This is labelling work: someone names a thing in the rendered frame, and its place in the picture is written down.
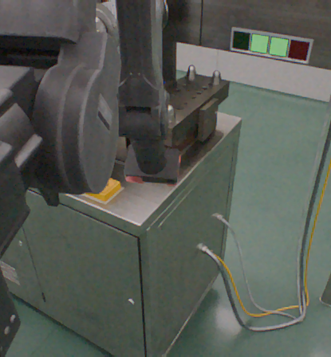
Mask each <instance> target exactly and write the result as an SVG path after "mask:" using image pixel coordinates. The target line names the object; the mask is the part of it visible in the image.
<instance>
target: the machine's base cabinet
mask: <svg viewBox="0 0 331 357"><path fill-rule="evenodd" d="M240 134H241V128H240V129H239V130H238V131H237V132H236V134H235V135H234V136H233V137H232V138H231V139H230V140H229V141H228V142H227V144H226V145H225V146H224V147H223V148H222V149H221V150H220V151H219V153H218V154H217V155H216V156H215V157H214V158H213V159H212V160H211V161H210V162H209V163H208V164H207V165H206V166H205V167H204V168H203V169H202V170H201V171H200V173H199V174H198V175H197V176H196V177H195V178H194V179H193V180H192V181H191V183H190V184H189V185H188V186H187V187H186V188H185V189H184V190H183V191H182V193H181V194H180V195H179V196H178V197H177V198H176V199H175V200H174V201H173V203H172V204H171V205H170V206H169V207H168V208H167V209H165V210H164V212H163V213H162V214H161V215H160V216H159V217H158V218H157V219H156V220H155V221H154V222H153V223H152V224H151V225H150V226H149V227H148V228H147V229H146V231H145V232H144V233H143V234H142V235H141V236H138V235H135V234H134V233H131V232H128V231H127V230H125V229H121V228H120V227H118V226H115V225H113V224H111V223H109V222H107V221H104V220H102V219H100V218H97V217H95V216H93V215H91V214H88V213H86V212H84V211H82V210H79V209H77V208H75V207H73V206H70V205H68V204H65V203H63V202H61V201H60V202H59V205H58V206H48V205H47V204H46V202H45V200H44V198H43V197H42V196H41V194H40V193H39V192H37V191H35V190H32V189H30V188H29V189H28V190H27V192H26V203H27V205H28V206H29V208H30V209H31V212H30V214H29V216H28V218H27V219H26V220H25V222H24V223H23V225H22V227H21V228H20V230H19V231H18V232H17V234H16V236H15V237H14V239H13V240H12V242H11V243H10V245H9V246H8V248H7V251H6V252H5V253H4V254H3V256H2V258H1V259H0V266H1V269H2V272H3V275H4V277H5V280H6V283H7V286H8V288H9V290H10V292H12V293H13V294H14V295H16V296H18V297H19V298H20V299H22V300H24V301H25V302H26V303H28V304H30V305H32V306H33V307H35V308H36V309H38V310H40V311H41V312H44V313H46V314H47V315H49V316H51V317H53V318H54V319H55V320H57V321H59V322H61V323H62V324H64V325H65V326H67V327H68V328H71V329H72V330H74V331H75V332H76V333H77V334H79V335H81V336H83V337H85V338H86V339H88V340H89V341H91V342H92V343H94V344H96V345H97V346H99V347H101V348H102V349H104V350H106V351H107V352H109V353H110V354H112V355H114V356H116V357H167V356H168V355H169V353H170V351H171V349H172V348H173V347H174V345H175V343H176V341H177V340H178V338H179V337H180V336H181V335H182V333H183V331H184V329H185V328H186V326H187V325H188V323H189V322H190V320H191V318H192V316H193V315H194V314H195V312H196V310H197V308H198V307H199V306H200V304H201V302H202V301H203V299H204V297H205V295H206V294H207V292H208V291H209V289H211V286H212V285H213V284H214V282H215V280H216V279H217V277H218V275H219V274H220V273H221V272H220V270H219V267H218V266H217V265H216V263H215V262H214V261H213V260H212V259H211V257H209V256H208V255H207V254H205V253H202V248H203V247H204V246H207V247H208V249H209V250H214V254H216V255H217V256H218V257H220V258H221V259H222V260H223V262H224V259H225V252H226V246H227V234H228V226H227V225H226V224H225V223H224V222H223V221H219V220H218V216H219V215H222V216H223V219H225V220H226V221H227V222H228V223H229V221H230V215H231V203H232V197H233V190H234V178H235V172H236V166H237V159H238V147H239V140H240Z"/></svg>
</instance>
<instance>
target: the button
mask: <svg viewBox="0 0 331 357"><path fill-rule="evenodd" d="M118 190H120V183H119V182H117V181H115V180H112V179H109V181H108V184H107V186H106V188H105V190H104V191H103V192H102V193H100V194H86V195H88V196H90V197H93V198H96V199H98V200H100V201H102V202H107V201H108V200H109V199H110V198H111V197H112V196H113V195H114V194H115V193H116V192H117V191H118Z"/></svg>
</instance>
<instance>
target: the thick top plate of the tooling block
mask: <svg viewBox="0 0 331 357"><path fill-rule="evenodd" d="M186 76H187V75H185V76H183V77H182V78H180V79H178V80H177V86H176V87H174V88H173V89H172V90H169V91H168V93H169V96H170V99H169V104H170V105H171V106H172V108H173V112H174V118H175V120H174V121H173V122H170V123H169V125H168V130H167V140H164V145H167V146H169V147H172V146H173V145H175V144H176V143H177V142H178V141H179V140H180V139H182V138H183V137H184V136H185V135H186V134H187V133H188V132H189V131H190V130H191V129H192V128H193V127H194V126H195V125H197V124H198V123H199V109H200V108H201V107H202V106H203V105H204V104H205V103H207V102H208V101H209V100H210V99H212V98H213V97H215V98H219V105H220V104H221V103H222V102H223V101H224V100H225V99H226V98H227V97H228V96H229V89H230V81H228V80H221V82H222V83H221V84H219V85H214V84H211V77H209V76H203V75H199V74H196V76H197V78H196V79H194V80H189V79H187V78H186Z"/></svg>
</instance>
